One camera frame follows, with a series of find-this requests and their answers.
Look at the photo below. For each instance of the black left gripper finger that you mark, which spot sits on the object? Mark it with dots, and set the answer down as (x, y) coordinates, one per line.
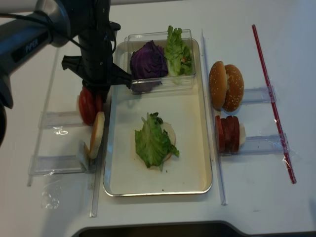
(120, 77)

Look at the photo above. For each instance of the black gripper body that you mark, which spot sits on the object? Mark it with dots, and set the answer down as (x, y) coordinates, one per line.
(99, 41)

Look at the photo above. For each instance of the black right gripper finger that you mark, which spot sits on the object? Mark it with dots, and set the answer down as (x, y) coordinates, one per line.
(74, 64)

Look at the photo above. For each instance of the tomato slice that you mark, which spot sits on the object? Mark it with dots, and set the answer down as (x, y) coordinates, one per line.
(99, 102)

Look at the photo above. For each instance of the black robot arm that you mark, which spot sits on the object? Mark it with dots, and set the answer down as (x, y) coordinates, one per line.
(57, 22)

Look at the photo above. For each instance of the tomato slices stack left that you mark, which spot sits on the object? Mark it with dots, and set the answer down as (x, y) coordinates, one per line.
(87, 107)

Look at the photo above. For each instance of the green lettuce in container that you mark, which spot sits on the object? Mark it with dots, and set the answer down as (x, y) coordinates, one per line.
(177, 55)

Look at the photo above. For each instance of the lettuce leaf on bun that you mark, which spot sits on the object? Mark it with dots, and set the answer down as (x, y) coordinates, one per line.
(148, 144)

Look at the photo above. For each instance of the red meat patty slices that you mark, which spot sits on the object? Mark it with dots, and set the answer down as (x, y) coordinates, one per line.
(228, 134)

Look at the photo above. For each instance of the purple cabbage chunk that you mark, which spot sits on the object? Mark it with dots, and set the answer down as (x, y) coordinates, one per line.
(148, 62)

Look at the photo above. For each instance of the clear plastic container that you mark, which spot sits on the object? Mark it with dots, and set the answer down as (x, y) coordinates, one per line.
(140, 86)

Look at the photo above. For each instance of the bun half left rack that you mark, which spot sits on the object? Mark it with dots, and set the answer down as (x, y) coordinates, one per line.
(96, 135)

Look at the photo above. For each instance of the clear holder upper left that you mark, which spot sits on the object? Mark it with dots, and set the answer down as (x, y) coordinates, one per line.
(63, 119)

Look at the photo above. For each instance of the clear holder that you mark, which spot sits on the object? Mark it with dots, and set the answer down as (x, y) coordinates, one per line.
(259, 95)
(48, 165)
(262, 145)
(63, 119)

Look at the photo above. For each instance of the bottom bun on tray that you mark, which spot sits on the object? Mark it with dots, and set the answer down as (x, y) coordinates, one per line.
(168, 140)

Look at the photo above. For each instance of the metal baking tray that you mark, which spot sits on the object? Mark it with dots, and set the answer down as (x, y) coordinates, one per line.
(187, 110)

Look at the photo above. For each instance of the sesame bun left half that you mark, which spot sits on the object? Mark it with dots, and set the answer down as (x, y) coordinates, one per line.
(218, 84)

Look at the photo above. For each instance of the sesame bun half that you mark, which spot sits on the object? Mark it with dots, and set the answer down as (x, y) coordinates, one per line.
(235, 89)
(218, 84)

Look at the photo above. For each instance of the clear holder lower left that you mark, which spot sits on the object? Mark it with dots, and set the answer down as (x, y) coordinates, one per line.
(48, 165)

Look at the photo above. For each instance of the sesame bun right half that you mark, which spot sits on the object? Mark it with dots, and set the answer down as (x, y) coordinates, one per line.
(235, 89)

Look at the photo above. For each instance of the white onion slice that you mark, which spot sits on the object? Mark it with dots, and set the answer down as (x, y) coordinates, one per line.
(242, 135)

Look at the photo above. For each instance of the clear holder upper right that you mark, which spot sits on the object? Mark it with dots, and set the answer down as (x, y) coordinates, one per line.
(259, 95)

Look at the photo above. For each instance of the clear holder lower right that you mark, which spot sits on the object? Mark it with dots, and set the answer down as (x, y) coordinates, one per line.
(262, 145)

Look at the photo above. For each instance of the black monitor edge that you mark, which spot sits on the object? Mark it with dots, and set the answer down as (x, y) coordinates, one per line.
(185, 229)

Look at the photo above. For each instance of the red plastic rod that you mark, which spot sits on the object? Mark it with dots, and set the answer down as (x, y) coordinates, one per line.
(272, 103)

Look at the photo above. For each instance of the clear rail left of tray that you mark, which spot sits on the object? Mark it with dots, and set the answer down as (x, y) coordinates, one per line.
(99, 162)

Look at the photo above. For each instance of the clear rail of tray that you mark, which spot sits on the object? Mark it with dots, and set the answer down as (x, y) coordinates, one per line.
(99, 162)
(213, 128)

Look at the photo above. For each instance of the clear rail far left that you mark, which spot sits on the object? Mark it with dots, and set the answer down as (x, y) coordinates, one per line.
(42, 123)

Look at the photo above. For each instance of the clear rail right of tray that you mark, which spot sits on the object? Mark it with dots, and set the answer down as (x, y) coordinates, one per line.
(213, 128)

